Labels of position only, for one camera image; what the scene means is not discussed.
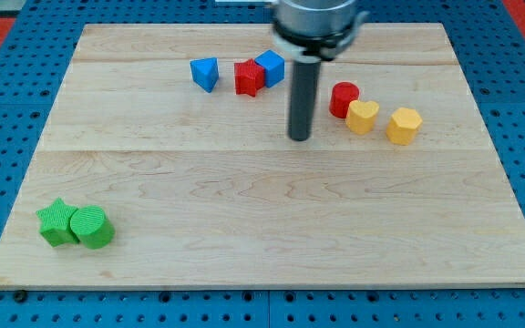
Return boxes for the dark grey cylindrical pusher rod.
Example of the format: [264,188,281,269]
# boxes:
[287,61,321,141]

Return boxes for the red star block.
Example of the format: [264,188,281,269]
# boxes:
[233,58,265,97]

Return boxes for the blue triangle block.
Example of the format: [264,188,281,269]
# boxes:
[190,57,219,93]

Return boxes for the green star block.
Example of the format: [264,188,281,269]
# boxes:
[36,198,79,247]

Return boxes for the blue cube block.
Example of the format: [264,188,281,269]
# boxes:
[254,49,285,88]

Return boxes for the red cylinder block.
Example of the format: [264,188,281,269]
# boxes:
[329,81,360,118]

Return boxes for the yellow heart block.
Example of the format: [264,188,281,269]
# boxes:
[345,100,380,135]

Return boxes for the yellow hexagon block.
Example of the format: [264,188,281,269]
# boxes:
[386,108,423,146]

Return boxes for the wooden board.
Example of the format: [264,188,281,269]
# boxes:
[0,23,525,291]

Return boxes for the green cylinder block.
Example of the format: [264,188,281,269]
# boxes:
[70,205,115,250]

